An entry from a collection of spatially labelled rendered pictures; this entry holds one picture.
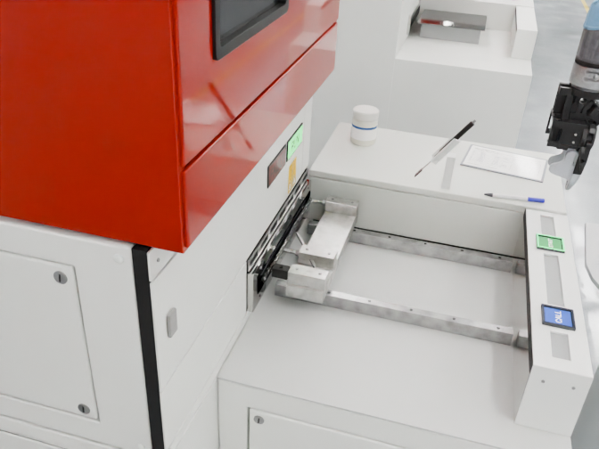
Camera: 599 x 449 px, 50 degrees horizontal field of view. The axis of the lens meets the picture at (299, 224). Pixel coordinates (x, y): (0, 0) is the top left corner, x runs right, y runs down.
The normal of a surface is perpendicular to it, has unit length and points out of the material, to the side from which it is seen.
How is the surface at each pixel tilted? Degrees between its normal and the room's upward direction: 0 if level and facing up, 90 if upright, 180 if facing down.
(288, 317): 0
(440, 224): 90
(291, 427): 90
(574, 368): 0
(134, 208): 90
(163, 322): 90
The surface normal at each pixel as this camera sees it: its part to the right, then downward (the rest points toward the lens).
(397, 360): 0.05, -0.86
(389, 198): -0.27, 0.48
